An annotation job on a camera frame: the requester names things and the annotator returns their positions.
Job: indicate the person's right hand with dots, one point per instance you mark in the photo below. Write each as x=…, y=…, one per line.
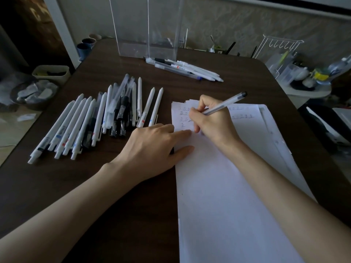
x=216, y=123

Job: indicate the person's left hand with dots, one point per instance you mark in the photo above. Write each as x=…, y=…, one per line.
x=148, y=153

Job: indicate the pile of pens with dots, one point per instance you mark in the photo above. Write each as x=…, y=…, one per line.
x=192, y=71

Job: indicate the stack of white paper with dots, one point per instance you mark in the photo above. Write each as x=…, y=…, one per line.
x=214, y=216

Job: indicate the person's left forearm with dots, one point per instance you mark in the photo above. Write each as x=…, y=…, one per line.
x=63, y=210

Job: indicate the person's right forearm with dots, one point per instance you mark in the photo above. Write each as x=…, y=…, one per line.
x=290, y=205

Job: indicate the small white bottle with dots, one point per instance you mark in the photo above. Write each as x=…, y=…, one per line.
x=212, y=49

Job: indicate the black router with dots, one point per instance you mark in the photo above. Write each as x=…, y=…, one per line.
x=231, y=48

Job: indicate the clear plastic measuring jug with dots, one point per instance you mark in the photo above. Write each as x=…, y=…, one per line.
x=289, y=75

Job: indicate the black round tray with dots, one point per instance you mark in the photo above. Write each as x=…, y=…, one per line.
x=297, y=87

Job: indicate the white low cabinet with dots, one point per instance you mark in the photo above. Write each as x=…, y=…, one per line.
x=304, y=95

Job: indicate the white teapot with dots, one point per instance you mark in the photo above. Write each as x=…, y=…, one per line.
x=301, y=73

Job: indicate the black bag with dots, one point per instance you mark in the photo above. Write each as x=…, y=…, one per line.
x=315, y=128

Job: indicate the beige plastic bin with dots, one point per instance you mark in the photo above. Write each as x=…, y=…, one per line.
x=64, y=78

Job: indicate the yellow green container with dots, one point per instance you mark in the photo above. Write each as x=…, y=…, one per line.
x=320, y=75

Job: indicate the group of colourful cups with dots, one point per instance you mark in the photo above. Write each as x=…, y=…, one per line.
x=82, y=52

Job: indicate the white paper scrap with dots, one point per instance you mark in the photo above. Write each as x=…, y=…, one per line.
x=26, y=117

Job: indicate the clear plastic bottle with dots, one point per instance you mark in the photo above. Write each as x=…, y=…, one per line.
x=338, y=65

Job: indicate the white projector screen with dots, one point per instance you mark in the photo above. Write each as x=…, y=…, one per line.
x=315, y=1

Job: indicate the grey curtain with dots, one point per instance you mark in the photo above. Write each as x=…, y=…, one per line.
x=12, y=54

